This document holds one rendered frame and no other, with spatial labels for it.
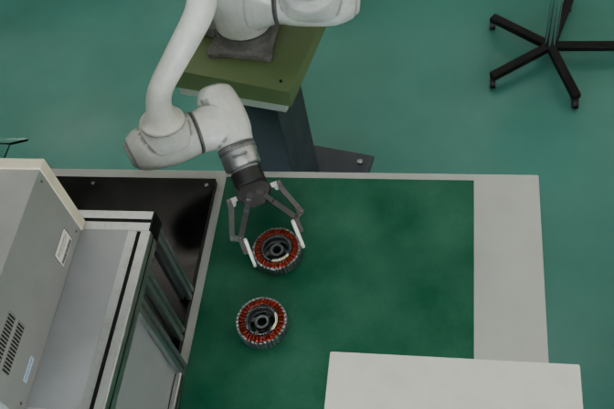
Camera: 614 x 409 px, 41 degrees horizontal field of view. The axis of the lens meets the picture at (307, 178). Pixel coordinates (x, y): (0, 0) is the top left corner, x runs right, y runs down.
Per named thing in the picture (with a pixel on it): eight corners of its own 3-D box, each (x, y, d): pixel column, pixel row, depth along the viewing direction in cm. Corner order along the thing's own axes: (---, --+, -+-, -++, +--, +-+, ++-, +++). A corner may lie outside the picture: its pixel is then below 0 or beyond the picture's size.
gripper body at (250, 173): (227, 173, 188) (241, 210, 187) (261, 160, 188) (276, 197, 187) (228, 177, 195) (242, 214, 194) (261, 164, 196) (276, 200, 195)
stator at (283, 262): (248, 246, 194) (245, 237, 191) (292, 227, 195) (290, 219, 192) (263, 283, 187) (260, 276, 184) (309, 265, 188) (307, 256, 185)
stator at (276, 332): (234, 347, 179) (230, 340, 176) (245, 301, 185) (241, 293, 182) (283, 352, 177) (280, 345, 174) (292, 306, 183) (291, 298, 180)
